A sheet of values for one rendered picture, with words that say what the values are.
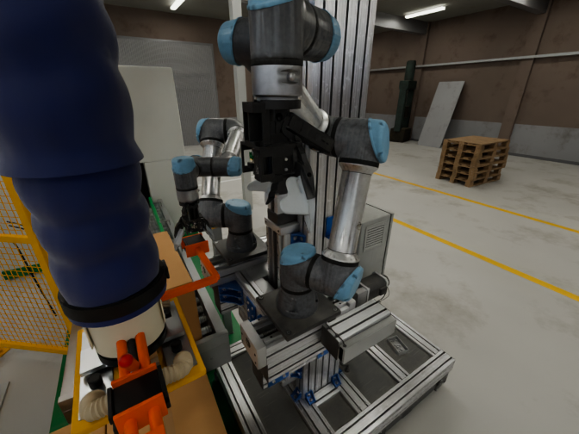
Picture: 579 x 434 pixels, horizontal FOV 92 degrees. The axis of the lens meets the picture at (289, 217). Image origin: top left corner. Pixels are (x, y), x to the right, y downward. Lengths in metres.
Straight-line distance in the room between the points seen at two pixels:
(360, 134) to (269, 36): 0.44
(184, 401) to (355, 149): 1.21
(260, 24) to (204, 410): 1.33
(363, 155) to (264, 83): 0.44
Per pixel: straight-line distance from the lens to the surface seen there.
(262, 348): 0.97
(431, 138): 11.33
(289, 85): 0.42
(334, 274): 0.83
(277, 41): 0.42
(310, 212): 0.44
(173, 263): 1.53
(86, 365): 0.95
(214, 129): 1.42
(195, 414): 1.43
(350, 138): 0.81
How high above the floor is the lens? 1.73
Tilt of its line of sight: 24 degrees down
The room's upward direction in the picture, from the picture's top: straight up
